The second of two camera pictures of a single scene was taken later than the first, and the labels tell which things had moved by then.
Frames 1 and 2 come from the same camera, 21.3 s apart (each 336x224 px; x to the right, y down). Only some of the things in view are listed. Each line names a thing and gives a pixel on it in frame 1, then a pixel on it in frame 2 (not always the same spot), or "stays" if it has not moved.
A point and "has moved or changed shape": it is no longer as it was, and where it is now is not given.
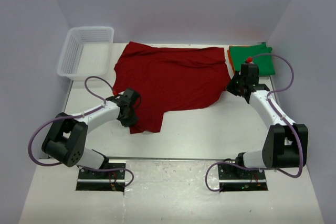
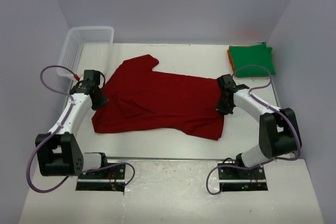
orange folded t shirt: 229,51 stays
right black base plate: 233,178 stays
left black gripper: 131,121 to 101,103
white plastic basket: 86,53 stays
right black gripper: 230,86 to 222,110
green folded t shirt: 241,55 stays
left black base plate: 109,181 stays
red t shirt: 169,77 has moved or changed shape
